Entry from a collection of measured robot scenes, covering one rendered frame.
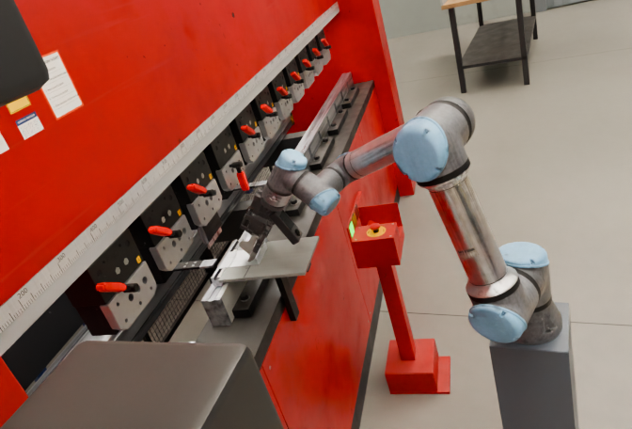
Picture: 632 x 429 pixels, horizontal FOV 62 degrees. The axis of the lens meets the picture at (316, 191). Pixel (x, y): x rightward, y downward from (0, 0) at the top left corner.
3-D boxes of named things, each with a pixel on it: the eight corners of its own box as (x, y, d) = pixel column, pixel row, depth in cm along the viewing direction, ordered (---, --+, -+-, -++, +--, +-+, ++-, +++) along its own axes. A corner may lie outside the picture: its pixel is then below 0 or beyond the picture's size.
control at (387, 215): (400, 264, 191) (389, 223, 184) (357, 268, 196) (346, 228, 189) (404, 234, 208) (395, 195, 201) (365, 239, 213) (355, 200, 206)
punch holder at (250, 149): (252, 164, 175) (235, 118, 168) (229, 168, 178) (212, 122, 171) (265, 146, 188) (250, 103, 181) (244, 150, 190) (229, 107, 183)
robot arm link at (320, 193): (353, 182, 138) (320, 159, 141) (328, 204, 131) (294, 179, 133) (343, 201, 144) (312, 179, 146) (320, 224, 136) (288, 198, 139)
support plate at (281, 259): (305, 275, 142) (304, 272, 142) (219, 282, 150) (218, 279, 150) (320, 238, 157) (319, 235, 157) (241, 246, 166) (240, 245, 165)
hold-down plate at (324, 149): (322, 168, 233) (320, 163, 232) (310, 170, 235) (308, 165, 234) (335, 142, 259) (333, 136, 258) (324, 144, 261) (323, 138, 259)
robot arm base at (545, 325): (562, 305, 137) (560, 275, 133) (561, 347, 125) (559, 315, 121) (501, 302, 144) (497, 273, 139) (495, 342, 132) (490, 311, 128)
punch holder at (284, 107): (284, 120, 209) (272, 81, 202) (265, 124, 212) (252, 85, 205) (294, 107, 222) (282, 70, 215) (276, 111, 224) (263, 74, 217)
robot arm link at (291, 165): (301, 169, 133) (275, 150, 135) (284, 201, 138) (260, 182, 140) (316, 161, 139) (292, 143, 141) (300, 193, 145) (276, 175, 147)
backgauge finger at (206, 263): (209, 279, 155) (202, 265, 152) (134, 286, 163) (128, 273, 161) (224, 256, 165) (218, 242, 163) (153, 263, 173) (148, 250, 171)
